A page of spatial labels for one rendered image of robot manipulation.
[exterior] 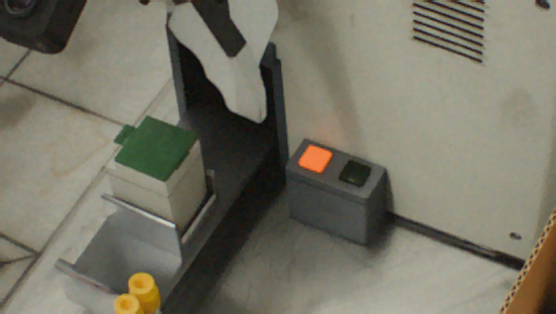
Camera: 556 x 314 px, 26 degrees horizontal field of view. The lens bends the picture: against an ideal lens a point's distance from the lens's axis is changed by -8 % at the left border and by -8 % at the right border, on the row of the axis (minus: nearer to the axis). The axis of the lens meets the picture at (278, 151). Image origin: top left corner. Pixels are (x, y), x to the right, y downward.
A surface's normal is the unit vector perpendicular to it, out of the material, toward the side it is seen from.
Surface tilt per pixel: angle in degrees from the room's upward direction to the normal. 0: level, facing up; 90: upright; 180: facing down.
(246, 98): 93
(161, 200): 90
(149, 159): 0
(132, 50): 0
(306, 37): 90
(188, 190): 90
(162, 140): 0
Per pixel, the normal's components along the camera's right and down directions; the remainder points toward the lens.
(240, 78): 0.25, 0.71
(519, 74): -0.47, 0.68
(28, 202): -0.06, -0.66
